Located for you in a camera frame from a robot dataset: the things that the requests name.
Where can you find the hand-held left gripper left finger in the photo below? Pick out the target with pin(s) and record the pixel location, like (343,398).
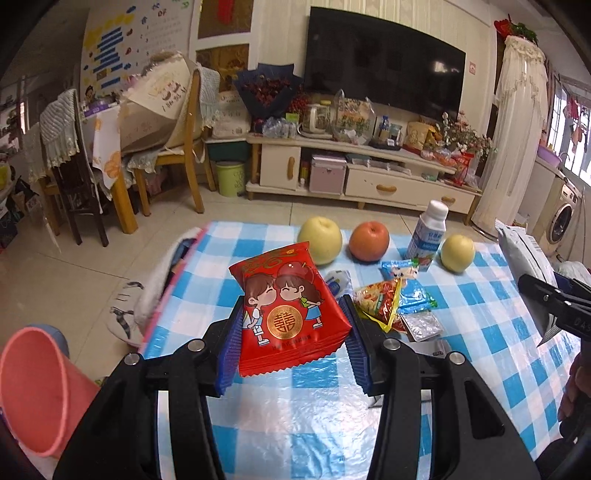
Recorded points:
(230,350)

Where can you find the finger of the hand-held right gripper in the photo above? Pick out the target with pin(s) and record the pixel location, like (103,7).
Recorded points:
(572,282)
(538,290)

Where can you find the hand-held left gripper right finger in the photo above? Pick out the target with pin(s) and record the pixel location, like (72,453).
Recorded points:
(355,350)

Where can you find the silver white printed packet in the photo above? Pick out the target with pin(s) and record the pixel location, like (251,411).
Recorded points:
(524,251)

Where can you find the yellow red snack packet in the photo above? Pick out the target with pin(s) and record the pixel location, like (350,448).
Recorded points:
(376,302)

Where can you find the red cartoon couple packet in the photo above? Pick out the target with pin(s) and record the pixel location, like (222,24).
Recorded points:
(286,314)

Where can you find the small silver foil packet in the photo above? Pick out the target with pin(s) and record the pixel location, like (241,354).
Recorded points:
(421,326)

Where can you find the blue cow print packet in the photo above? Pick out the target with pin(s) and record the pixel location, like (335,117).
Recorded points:
(415,297)

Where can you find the pink plastic bucket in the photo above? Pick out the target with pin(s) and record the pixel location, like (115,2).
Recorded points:
(41,392)

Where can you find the person's right hand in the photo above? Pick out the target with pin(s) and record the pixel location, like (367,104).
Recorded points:
(577,392)

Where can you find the grey white cloth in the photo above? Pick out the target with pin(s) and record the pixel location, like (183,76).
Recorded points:
(575,267)

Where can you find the washing machine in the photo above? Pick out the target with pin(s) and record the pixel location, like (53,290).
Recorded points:
(563,221)

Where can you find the yellow apple right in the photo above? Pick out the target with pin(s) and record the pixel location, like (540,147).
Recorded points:
(458,254)

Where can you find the yellow apple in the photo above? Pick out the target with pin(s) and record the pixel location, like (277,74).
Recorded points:
(321,240)
(458,254)

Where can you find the blue white checked tablecloth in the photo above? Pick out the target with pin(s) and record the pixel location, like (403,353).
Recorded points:
(286,429)

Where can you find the white padded cloth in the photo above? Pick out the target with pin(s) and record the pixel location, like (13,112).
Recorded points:
(166,272)

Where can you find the grey white slippers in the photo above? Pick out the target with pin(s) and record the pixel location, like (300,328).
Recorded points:
(124,318)

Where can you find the red apple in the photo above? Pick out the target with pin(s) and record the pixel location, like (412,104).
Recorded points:
(369,241)

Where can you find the yellow apple left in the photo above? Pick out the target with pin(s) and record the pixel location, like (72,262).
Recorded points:
(321,240)

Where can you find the white yogurt bottle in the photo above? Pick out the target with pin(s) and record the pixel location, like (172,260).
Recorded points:
(427,240)

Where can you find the purple basin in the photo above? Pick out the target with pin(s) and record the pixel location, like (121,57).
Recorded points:
(549,156)

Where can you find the red snack bag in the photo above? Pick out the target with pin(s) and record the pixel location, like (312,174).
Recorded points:
(464,168)

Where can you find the white lace covered appliance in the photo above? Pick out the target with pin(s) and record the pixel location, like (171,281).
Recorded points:
(512,138)

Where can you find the dried flower bouquet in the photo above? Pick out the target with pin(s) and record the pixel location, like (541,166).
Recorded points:
(466,136)

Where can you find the green waste bin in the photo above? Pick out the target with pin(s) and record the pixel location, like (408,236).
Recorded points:
(231,177)

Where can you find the cream tv cabinet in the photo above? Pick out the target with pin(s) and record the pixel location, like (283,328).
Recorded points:
(364,177)

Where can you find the pink metal case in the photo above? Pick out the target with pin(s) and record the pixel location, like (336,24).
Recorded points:
(328,175)

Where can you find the wooden chair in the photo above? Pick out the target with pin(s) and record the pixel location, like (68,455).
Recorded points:
(184,157)

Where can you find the pack of water bottles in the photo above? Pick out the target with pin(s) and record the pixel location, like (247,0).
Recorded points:
(281,128)

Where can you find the clear flower print bag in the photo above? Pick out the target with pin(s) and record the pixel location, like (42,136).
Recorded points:
(354,117)

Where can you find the white electric kettle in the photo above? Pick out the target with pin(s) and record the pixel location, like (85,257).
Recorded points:
(316,121)

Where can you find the dark chair with grey cover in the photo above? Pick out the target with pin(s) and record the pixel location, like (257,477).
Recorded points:
(69,175)

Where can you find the beige printed bag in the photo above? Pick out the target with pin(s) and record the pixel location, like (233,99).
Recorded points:
(152,106)

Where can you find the red flower decoration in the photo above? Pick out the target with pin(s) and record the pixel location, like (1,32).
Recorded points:
(517,28)

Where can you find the dark blue flower bouquet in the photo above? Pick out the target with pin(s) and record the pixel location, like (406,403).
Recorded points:
(268,90)

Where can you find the black television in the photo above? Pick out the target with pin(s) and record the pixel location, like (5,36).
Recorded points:
(383,64)

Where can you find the colourful wall poster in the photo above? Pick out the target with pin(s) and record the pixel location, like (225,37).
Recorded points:
(134,46)

